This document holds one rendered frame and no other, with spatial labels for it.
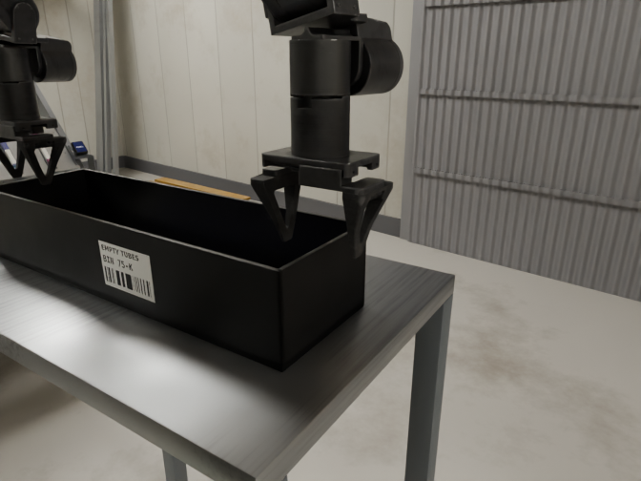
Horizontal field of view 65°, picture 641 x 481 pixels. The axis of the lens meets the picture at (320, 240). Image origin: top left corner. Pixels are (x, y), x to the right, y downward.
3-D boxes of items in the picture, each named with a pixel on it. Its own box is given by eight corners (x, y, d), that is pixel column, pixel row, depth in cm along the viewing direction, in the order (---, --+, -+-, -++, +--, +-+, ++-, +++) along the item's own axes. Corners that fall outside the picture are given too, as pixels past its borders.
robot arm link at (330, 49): (275, 27, 45) (322, 24, 42) (325, 31, 50) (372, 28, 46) (278, 106, 47) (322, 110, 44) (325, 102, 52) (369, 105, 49)
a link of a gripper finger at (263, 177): (289, 228, 59) (287, 148, 55) (341, 240, 55) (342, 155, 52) (251, 245, 53) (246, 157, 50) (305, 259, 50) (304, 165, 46)
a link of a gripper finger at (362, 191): (333, 238, 55) (334, 154, 52) (391, 250, 52) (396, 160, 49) (297, 257, 50) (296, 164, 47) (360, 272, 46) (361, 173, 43)
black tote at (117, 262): (-3, 256, 80) (-20, 187, 76) (94, 227, 93) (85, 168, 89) (282, 373, 50) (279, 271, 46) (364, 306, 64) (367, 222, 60)
